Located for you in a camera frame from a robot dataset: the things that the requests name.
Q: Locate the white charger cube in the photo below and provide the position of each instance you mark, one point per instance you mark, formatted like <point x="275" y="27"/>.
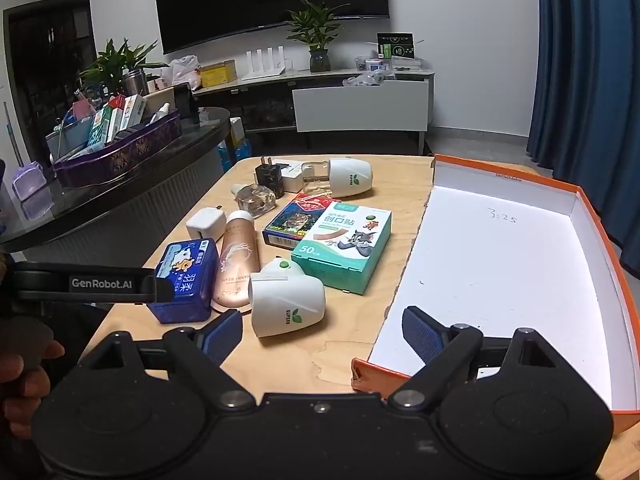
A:
<point x="207" y="222"/>

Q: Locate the white plastic bag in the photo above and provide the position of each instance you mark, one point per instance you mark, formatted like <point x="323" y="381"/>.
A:
<point x="182" y="71"/>

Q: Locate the green medicine box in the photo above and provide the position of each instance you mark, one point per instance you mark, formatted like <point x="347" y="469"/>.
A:
<point x="97" y="127"/>

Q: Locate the green plant in steel cup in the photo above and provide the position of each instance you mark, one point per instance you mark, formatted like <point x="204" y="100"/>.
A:
<point x="117" y="62"/>

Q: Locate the green plant in glass vase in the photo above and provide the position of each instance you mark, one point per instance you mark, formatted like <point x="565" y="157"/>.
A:
<point x="317" y="25"/>

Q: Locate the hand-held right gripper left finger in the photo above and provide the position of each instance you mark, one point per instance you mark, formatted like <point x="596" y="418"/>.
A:
<point x="223" y="337"/>

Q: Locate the clear plastic wrap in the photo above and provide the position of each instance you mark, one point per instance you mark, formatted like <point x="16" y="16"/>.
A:
<point x="367" y="79"/>

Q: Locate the black box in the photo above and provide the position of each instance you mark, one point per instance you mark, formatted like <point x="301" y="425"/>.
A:
<point x="185" y="100"/>

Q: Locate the beige box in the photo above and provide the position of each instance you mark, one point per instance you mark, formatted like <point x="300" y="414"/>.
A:
<point x="160" y="100"/>

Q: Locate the blue curtain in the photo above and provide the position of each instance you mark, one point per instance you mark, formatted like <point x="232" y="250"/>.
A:
<point x="585" y="85"/>

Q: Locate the white television cabinet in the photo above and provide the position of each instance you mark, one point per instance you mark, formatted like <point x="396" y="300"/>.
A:
<point x="360" y="105"/>

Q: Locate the yellow box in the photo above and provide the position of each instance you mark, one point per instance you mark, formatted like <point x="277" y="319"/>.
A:
<point x="217" y="74"/>

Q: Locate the small white box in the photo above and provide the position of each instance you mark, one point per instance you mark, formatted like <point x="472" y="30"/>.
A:
<point x="292" y="172"/>

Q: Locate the white spray bottle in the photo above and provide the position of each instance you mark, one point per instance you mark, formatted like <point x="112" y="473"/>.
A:
<point x="157" y="114"/>

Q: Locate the teal bandage box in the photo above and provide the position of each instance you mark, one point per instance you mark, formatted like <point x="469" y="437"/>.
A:
<point x="345" y="245"/>

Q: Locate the white router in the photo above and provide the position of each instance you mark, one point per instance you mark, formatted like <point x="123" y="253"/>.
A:
<point x="265" y="67"/>

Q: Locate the lilac plastic container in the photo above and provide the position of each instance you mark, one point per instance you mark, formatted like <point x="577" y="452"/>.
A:
<point x="30" y="182"/>

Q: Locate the purple patterned tin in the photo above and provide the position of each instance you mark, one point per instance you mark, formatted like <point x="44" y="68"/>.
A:
<point x="115" y="157"/>

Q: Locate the pink cosmetic bottle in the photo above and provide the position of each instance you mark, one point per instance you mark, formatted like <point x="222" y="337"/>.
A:
<point x="237" y="260"/>

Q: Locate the red white medicine box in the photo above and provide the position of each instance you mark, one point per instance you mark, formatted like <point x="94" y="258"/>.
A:
<point x="114" y="117"/>

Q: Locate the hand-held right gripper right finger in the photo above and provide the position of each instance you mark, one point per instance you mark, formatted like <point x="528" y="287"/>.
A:
<point x="421" y="335"/>

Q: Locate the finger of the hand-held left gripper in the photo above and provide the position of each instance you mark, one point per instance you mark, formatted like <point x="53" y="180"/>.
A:
<point x="164" y="290"/>

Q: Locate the dark green box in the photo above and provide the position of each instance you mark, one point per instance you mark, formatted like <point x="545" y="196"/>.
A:
<point x="395" y="46"/>

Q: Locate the red playing card box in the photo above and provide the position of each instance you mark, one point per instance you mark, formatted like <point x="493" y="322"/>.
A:
<point x="290" y="220"/>

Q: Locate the white mosquito repellent heater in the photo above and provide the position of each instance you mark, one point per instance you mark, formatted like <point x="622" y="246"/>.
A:
<point x="285" y="300"/>

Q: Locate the white mosquito repellent with bottle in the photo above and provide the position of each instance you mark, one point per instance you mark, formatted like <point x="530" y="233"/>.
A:
<point x="350" y="177"/>

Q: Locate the person's left hand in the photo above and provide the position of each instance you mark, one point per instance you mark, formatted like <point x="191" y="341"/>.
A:
<point x="25" y="360"/>

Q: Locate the blue packs on floor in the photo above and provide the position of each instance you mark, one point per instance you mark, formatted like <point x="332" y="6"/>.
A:
<point x="235" y="155"/>

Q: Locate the orange cardboard box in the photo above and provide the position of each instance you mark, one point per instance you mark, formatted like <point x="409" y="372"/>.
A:
<point x="500" y="270"/>

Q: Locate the black glass table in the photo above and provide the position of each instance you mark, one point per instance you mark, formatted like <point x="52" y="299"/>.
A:
<point x="125" y="200"/>

